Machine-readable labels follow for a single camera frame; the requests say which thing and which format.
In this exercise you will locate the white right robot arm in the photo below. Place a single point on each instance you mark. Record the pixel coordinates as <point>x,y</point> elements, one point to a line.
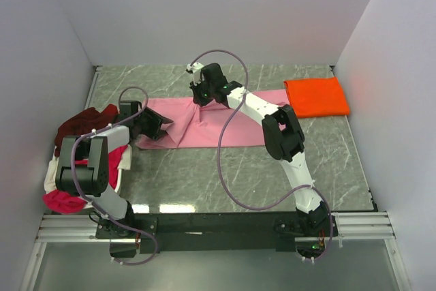
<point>282,134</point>

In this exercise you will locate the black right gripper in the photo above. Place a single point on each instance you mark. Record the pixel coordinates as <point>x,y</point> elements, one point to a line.
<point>199,97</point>

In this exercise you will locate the magenta t shirt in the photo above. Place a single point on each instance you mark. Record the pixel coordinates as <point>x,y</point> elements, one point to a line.
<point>116,158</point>

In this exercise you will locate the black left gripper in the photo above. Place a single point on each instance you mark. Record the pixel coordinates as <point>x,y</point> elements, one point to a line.
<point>152,124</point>

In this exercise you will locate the dark red t shirt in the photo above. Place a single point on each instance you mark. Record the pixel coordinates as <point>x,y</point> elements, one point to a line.
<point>83,123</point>

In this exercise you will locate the aluminium rail frame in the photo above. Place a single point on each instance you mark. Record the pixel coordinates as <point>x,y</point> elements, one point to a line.
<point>80,229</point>

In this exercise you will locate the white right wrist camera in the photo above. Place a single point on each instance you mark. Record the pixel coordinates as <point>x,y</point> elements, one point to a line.
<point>194,69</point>

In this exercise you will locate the folded orange t shirt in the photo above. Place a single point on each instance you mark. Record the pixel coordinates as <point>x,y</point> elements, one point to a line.
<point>316,97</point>

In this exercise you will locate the white laundry basket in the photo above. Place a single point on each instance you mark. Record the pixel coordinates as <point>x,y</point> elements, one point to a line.
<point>119,182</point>

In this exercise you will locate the pink t shirt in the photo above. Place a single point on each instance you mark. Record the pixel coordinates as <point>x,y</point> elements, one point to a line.
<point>199,127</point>

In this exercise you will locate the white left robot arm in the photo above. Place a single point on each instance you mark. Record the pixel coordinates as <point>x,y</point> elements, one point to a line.
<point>84,170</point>

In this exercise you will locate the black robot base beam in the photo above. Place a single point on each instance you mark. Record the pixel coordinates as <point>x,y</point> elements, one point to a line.
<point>281,231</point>

